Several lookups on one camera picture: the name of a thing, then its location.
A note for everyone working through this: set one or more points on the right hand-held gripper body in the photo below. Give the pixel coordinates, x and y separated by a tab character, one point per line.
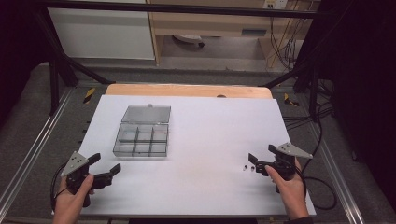
286	161

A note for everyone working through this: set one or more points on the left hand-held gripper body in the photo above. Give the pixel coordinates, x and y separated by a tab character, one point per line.
75	163

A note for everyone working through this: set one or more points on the clear plastic compartment box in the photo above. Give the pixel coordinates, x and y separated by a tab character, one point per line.
142	133

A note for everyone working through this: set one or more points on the person's right hand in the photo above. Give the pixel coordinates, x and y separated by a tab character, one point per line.
289	189

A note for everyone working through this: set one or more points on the person's left hand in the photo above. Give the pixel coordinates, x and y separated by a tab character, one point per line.
70	202

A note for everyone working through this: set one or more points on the white table cover sheet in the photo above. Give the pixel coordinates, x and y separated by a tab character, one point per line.
202	149

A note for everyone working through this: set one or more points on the wooden table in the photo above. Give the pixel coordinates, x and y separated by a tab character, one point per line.
186	90

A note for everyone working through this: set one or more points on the black curtain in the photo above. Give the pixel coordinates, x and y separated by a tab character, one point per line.
361	77
18	46

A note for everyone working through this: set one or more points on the white cabinet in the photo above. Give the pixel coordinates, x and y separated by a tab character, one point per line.
102	34

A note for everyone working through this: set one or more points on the white chair base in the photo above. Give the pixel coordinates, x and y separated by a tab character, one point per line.
188	39

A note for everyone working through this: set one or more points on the light wooden desk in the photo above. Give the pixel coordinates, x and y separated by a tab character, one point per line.
211	23

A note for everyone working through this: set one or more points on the aluminium floor rail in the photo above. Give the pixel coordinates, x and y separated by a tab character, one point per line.
341	177
29	152

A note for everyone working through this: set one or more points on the white wall outlet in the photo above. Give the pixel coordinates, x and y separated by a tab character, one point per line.
275	3

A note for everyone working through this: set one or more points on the black metal frame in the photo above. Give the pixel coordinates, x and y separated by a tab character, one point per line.
186	10

